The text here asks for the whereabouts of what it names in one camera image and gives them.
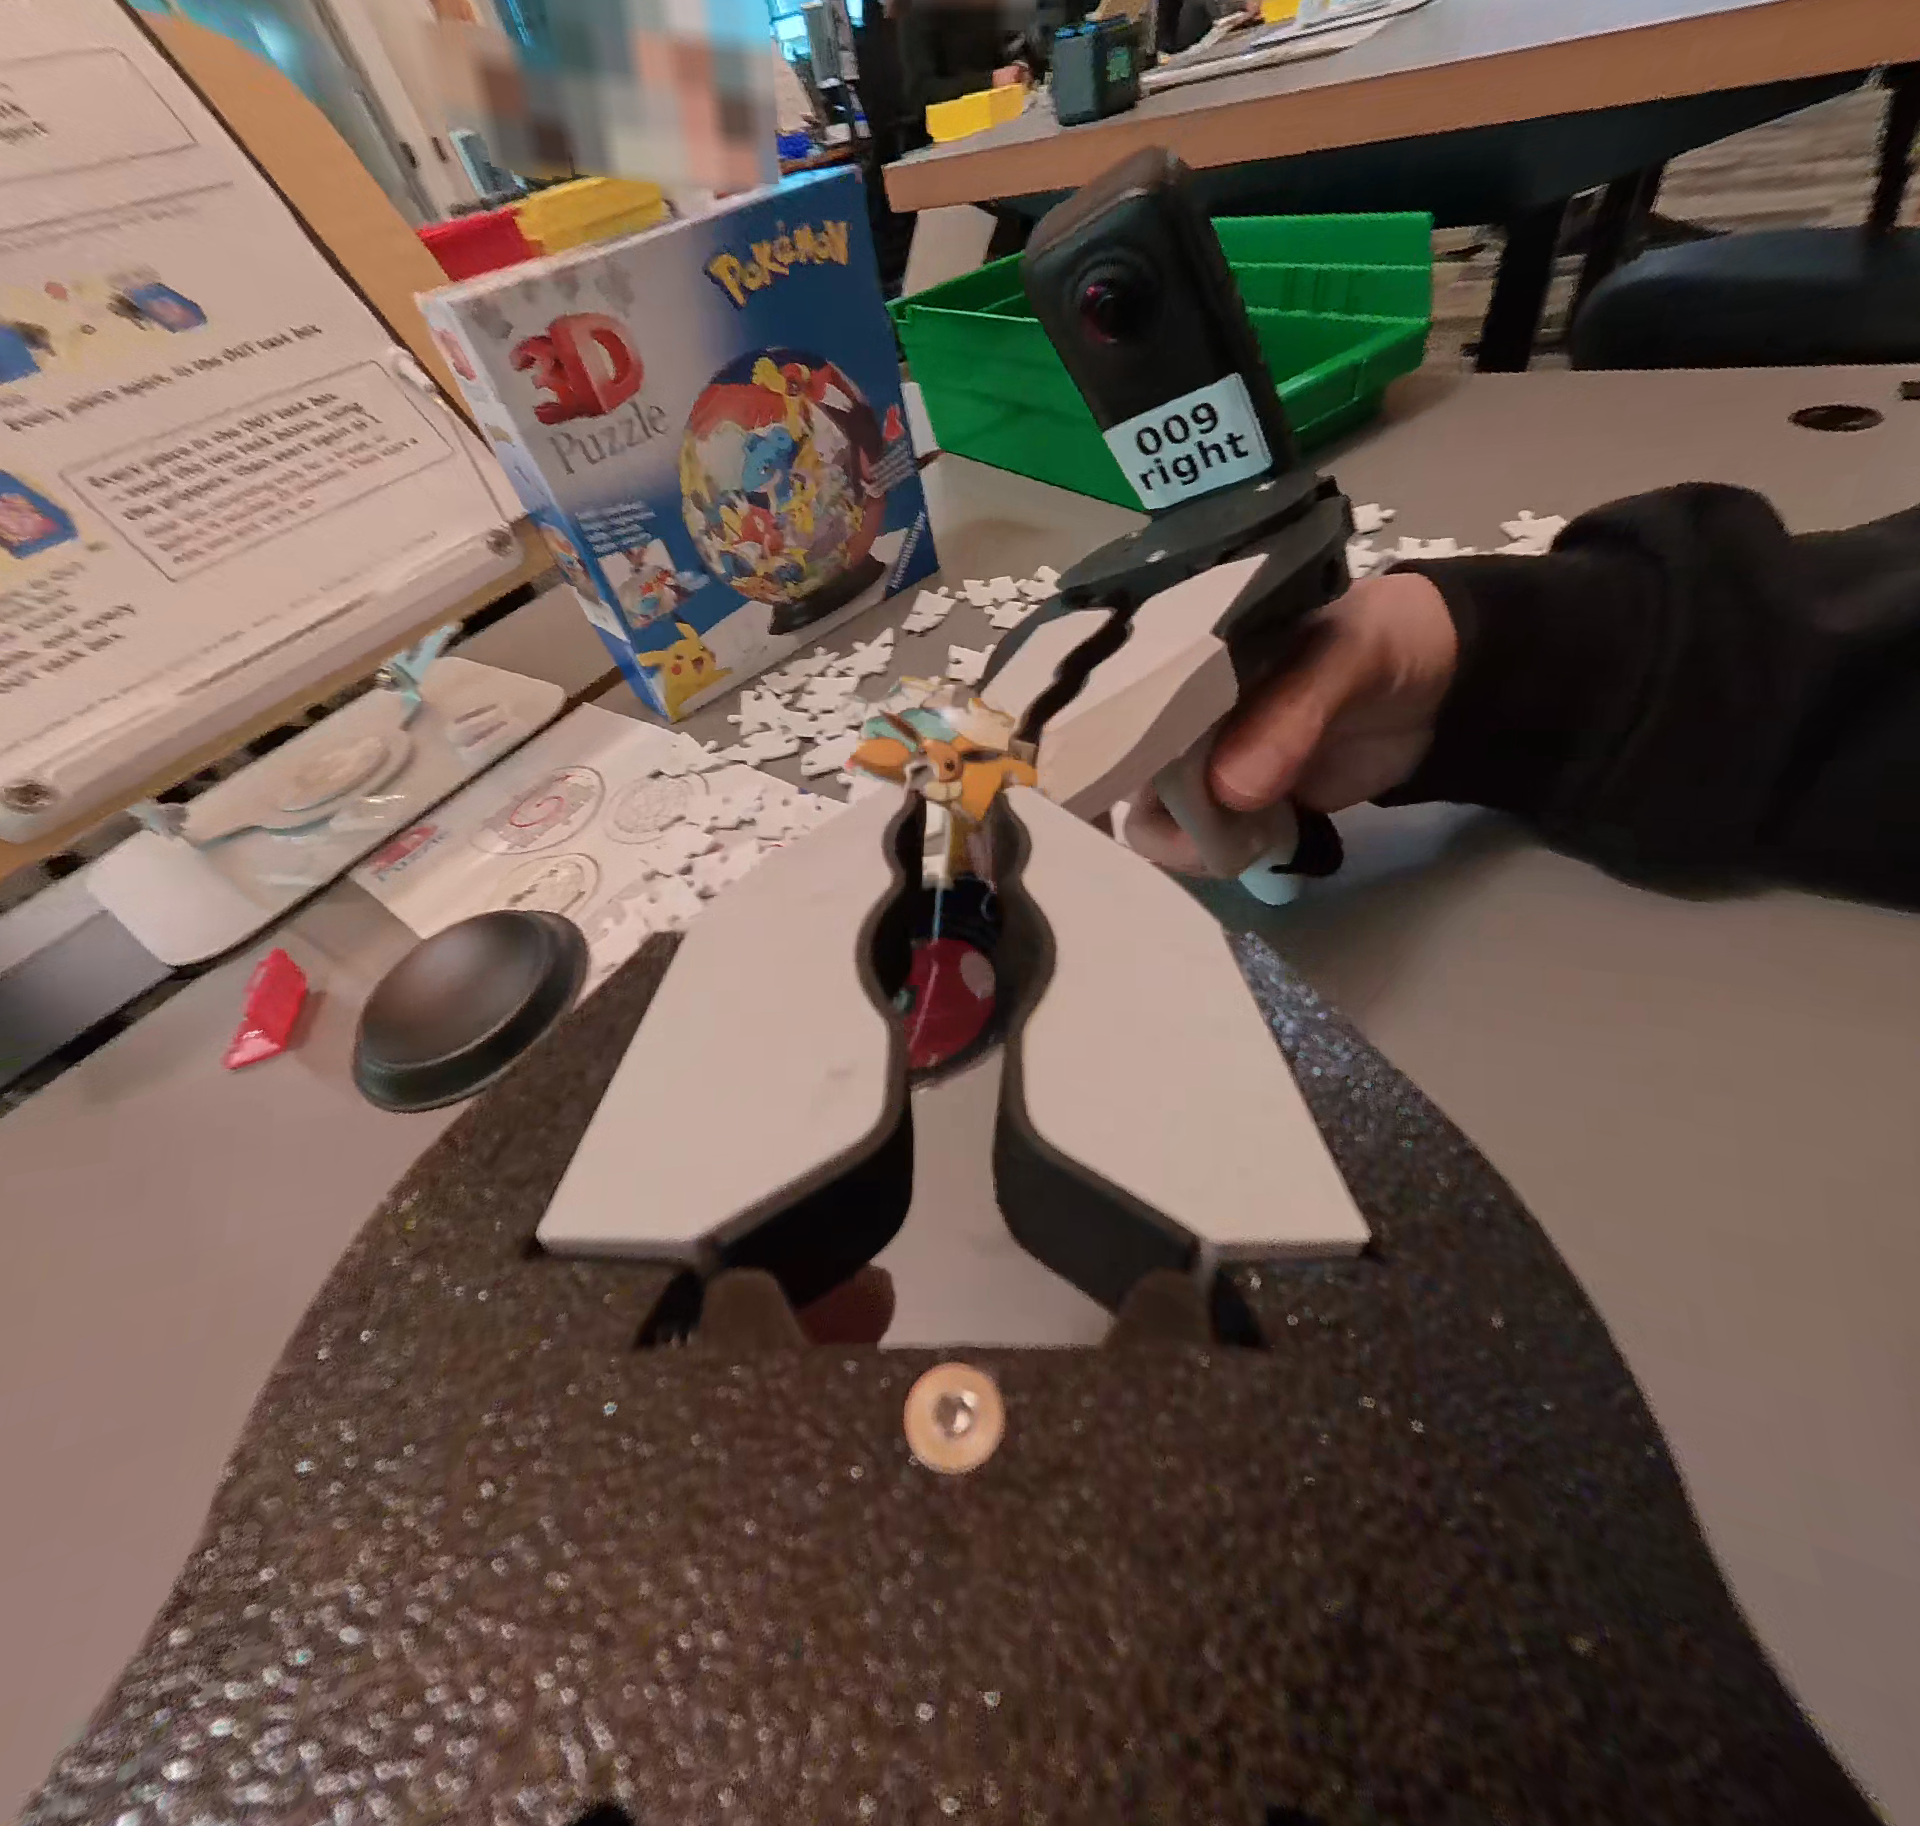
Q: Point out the curved assembled puzzle section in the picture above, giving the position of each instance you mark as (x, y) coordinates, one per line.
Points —
(961, 763)

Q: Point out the green plastic bin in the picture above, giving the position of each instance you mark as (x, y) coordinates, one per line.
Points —
(1322, 343)

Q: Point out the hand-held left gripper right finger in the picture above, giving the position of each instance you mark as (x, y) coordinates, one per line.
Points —
(1184, 1108)

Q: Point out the black office chair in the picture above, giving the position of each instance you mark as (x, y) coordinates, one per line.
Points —
(1756, 297)

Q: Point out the black round puzzle stand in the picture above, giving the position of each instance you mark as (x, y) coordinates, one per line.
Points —
(463, 1009)

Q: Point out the printed instruction sheet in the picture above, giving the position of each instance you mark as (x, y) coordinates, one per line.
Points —
(599, 807)

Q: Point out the red plastic bin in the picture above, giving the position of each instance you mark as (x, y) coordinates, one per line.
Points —
(472, 249)

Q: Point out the small yellow bin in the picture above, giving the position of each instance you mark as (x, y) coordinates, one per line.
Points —
(592, 212)
(976, 114)

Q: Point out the pile of white puzzle pieces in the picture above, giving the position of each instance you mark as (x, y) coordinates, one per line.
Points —
(840, 688)

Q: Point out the person's right hand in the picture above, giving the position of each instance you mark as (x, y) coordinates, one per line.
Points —
(1333, 715)

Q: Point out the black electronic device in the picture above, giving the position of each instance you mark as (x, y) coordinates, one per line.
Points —
(1098, 72)

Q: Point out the clear plastic blister pack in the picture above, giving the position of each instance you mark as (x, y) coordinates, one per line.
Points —
(300, 807)

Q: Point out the blue puzzle box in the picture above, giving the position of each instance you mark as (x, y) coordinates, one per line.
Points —
(674, 434)

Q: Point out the small red plastic object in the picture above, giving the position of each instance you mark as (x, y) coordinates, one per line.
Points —
(270, 1009)

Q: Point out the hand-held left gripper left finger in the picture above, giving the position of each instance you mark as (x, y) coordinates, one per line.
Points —
(733, 1108)

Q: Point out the person's right forearm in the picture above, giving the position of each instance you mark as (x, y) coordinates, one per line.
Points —
(1679, 688)

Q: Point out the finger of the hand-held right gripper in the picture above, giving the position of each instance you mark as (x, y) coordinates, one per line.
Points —
(1153, 701)
(1040, 672)

